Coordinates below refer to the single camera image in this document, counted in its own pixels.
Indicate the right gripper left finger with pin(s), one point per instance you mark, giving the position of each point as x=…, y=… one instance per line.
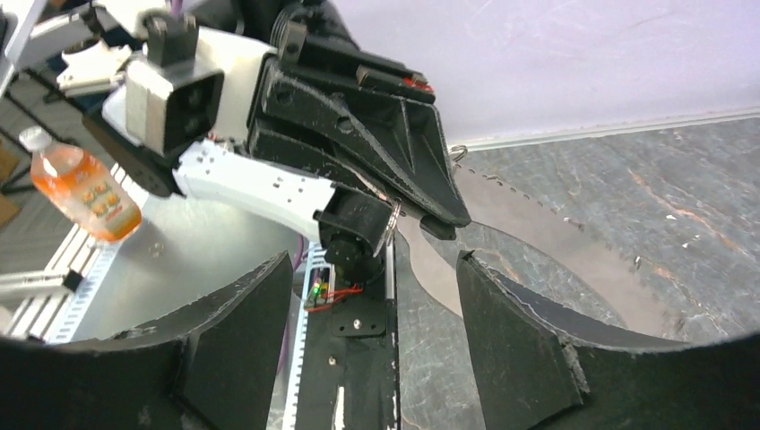
x=207, y=365

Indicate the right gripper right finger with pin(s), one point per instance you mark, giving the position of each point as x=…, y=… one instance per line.
x=540, y=365

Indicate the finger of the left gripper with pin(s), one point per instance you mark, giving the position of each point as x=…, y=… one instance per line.
x=396, y=139
x=267, y=143

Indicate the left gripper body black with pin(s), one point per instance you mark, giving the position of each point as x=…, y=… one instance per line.
x=313, y=36

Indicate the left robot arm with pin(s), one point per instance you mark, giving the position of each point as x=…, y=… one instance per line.
x=347, y=223

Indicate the left base circuit board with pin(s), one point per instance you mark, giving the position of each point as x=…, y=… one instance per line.
x=320, y=297

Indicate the orange drink bottle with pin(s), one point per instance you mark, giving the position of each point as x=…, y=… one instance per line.
x=80, y=186

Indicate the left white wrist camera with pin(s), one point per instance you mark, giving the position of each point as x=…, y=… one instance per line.
x=189, y=80

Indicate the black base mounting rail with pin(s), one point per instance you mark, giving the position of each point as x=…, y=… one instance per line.
x=350, y=377

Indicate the outer slotted cable duct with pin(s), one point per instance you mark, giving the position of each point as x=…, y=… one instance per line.
x=48, y=305

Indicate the aluminium frame rail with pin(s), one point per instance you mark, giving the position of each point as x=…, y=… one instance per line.
x=492, y=143

